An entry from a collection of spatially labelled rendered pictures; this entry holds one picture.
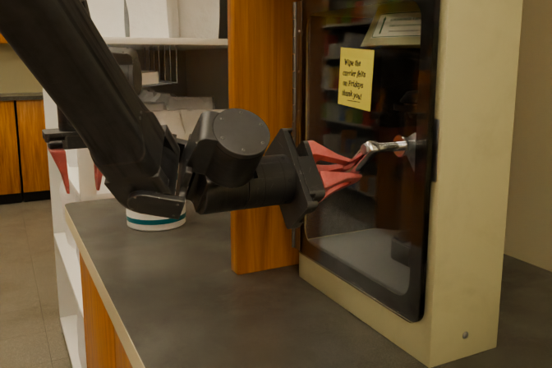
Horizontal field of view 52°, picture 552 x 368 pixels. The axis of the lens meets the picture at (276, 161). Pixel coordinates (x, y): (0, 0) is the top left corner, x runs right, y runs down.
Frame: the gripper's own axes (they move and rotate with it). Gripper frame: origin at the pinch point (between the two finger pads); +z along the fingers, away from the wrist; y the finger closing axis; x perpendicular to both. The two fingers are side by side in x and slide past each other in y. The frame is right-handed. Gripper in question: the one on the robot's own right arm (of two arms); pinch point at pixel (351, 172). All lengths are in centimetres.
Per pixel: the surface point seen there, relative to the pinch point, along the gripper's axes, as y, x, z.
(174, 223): 20, 58, -6
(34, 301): 74, 275, -30
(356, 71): 12.5, -3.6, 4.0
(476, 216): -9.6, -4.4, 11.4
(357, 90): 10.4, -2.2, 4.0
